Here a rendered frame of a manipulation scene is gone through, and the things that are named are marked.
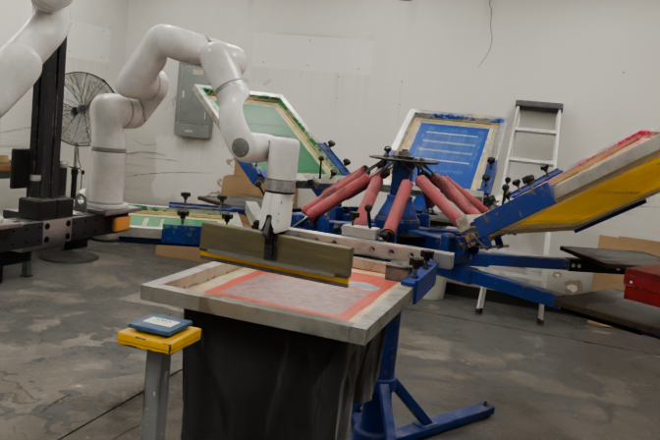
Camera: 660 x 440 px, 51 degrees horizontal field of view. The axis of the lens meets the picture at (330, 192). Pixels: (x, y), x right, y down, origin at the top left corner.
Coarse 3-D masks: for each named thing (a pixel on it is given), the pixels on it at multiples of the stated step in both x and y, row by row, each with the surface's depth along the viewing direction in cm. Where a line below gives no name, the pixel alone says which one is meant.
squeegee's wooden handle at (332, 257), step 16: (208, 224) 179; (224, 224) 180; (208, 240) 179; (224, 240) 178; (240, 240) 176; (256, 240) 175; (288, 240) 172; (304, 240) 171; (256, 256) 175; (288, 256) 172; (304, 256) 171; (320, 256) 169; (336, 256) 168; (352, 256) 169; (336, 272) 168
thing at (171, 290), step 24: (216, 264) 203; (360, 264) 232; (384, 264) 229; (144, 288) 172; (168, 288) 171; (408, 288) 197; (216, 312) 166; (240, 312) 164; (264, 312) 162; (288, 312) 161; (384, 312) 169; (336, 336) 156; (360, 336) 154
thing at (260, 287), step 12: (252, 276) 208; (264, 276) 209; (276, 276) 211; (288, 276) 212; (216, 288) 190; (228, 288) 191; (240, 288) 192; (252, 288) 194; (264, 288) 195; (276, 288) 196; (288, 288) 198; (300, 288) 199; (252, 300) 182; (264, 300) 183; (276, 300) 184
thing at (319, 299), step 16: (352, 272) 227; (320, 288) 202; (336, 288) 203; (352, 288) 206; (384, 288) 210; (288, 304) 180; (304, 304) 182; (320, 304) 183; (336, 304) 185; (352, 304) 187; (368, 304) 188
